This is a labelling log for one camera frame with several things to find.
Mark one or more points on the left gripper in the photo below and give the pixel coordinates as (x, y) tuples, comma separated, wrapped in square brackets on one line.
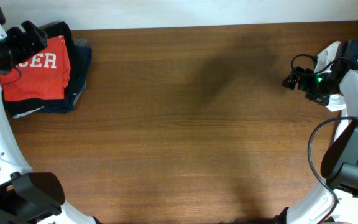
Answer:
[(25, 42)]

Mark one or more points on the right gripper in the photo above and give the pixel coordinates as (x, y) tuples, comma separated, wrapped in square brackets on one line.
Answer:
[(302, 78)]

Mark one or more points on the orange red printed t-shirt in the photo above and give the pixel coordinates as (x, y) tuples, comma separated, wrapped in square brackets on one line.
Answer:
[(44, 76)]

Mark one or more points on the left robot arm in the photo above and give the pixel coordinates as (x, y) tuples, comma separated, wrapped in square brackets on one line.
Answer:
[(27, 196)]

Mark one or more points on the black folded garment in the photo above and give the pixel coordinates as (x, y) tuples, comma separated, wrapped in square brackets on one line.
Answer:
[(25, 107)]

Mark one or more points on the navy blue folded garment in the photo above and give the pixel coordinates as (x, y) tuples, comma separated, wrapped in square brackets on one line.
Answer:
[(79, 86)]

